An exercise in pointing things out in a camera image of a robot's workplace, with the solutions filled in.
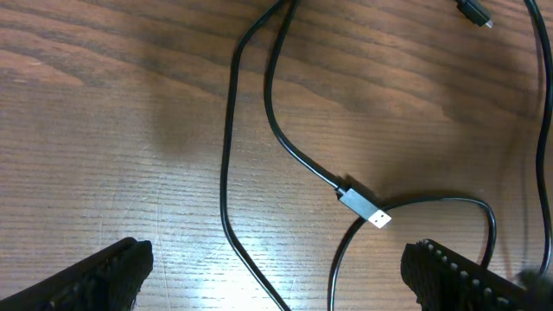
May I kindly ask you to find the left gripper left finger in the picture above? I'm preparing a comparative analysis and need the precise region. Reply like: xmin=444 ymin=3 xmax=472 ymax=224
xmin=1 ymin=238 xmax=154 ymax=311

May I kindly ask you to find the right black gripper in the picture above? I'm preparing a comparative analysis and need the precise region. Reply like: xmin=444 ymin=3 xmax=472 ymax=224
xmin=518 ymin=270 xmax=552 ymax=311

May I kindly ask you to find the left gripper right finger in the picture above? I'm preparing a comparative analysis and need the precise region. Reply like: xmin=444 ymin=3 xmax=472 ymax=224
xmin=400 ymin=239 xmax=531 ymax=311

